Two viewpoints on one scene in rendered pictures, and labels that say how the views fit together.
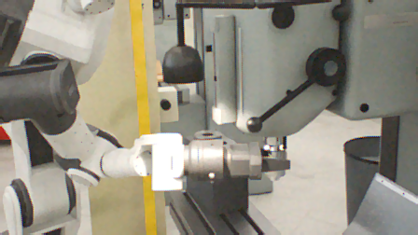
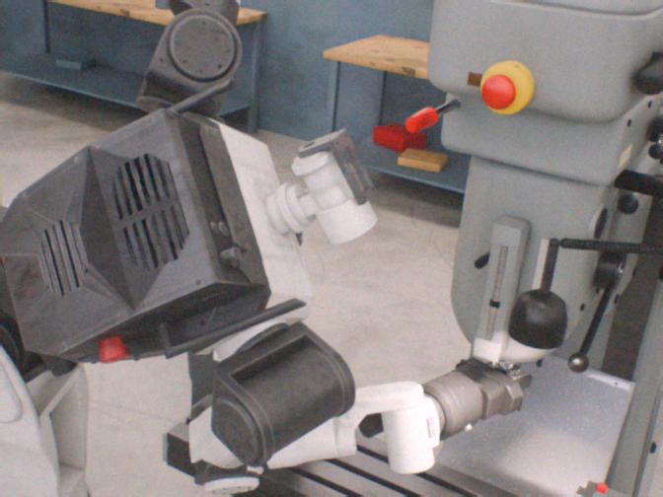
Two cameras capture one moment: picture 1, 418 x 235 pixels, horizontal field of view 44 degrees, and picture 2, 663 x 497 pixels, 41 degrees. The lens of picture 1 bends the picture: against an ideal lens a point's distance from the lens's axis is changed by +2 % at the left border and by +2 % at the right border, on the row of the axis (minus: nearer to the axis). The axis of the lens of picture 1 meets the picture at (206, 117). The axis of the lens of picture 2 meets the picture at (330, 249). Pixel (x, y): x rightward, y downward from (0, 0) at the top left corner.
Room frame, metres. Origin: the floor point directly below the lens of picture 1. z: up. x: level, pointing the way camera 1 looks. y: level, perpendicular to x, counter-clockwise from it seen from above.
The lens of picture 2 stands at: (0.37, 0.95, 2.00)
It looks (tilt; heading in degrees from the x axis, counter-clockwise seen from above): 24 degrees down; 314
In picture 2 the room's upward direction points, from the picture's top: 5 degrees clockwise
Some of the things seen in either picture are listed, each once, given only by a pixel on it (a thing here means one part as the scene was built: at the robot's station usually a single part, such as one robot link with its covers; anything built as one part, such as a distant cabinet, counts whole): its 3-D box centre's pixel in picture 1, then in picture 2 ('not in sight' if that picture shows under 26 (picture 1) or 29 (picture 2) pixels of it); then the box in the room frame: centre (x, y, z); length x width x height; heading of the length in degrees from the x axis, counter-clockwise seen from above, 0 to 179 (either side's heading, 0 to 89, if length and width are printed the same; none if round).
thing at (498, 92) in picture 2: not in sight; (500, 91); (0.95, 0.10, 1.76); 0.04 x 0.03 x 0.04; 16
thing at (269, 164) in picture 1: (275, 165); (519, 387); (0.99, -0.14, 1.24); 0.06 x 0.02 x 0.03; 88
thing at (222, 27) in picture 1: (223, 70); (500, 289); (0.99, -0.04, 1.45); 0.04 x 0.04 x 0.21; 16
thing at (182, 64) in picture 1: (182, 62); (540, 314); (0.88, 0.04, 1.48); 0.07 x 0.07 x 0.06
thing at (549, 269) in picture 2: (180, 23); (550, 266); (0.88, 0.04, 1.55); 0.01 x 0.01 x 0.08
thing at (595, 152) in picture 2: not in sight; (563, 107); (1.03, -0.18, 1.68); 0.34 x 0.24 x 0.10; 106
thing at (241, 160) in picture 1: (231, 161); (467, 396); (1.02, -0.05, 1.24); 0.13 x 0.12 x 0.10; 178
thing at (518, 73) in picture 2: not in sight; (507, 87); (0.96, 0.08, 1.76); 0.06 x 0.02 x 0.06; 16
